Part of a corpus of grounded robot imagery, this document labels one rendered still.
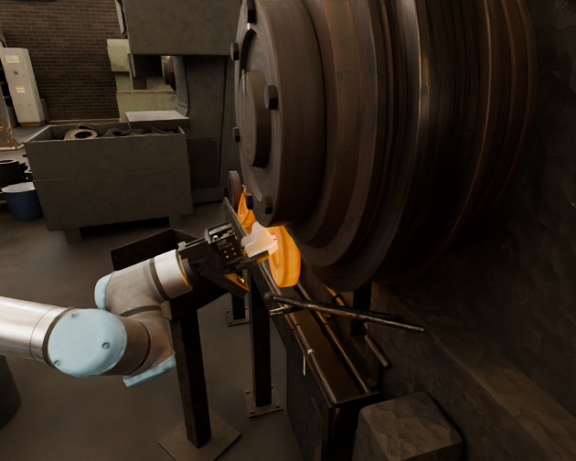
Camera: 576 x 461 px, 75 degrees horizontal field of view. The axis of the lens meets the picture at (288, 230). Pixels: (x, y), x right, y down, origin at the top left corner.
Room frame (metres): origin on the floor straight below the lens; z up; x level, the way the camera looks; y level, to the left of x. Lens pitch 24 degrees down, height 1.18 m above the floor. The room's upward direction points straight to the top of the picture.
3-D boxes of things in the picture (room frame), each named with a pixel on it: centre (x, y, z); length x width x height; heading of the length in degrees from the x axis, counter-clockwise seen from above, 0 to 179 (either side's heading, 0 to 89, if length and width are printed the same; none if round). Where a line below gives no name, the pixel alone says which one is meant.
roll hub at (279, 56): (0.50, 0.03, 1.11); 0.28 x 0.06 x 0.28; 16
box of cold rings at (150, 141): (2.98, 1.37, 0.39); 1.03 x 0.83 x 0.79; 110
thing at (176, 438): (0.91, 0.32, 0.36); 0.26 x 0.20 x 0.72; 51
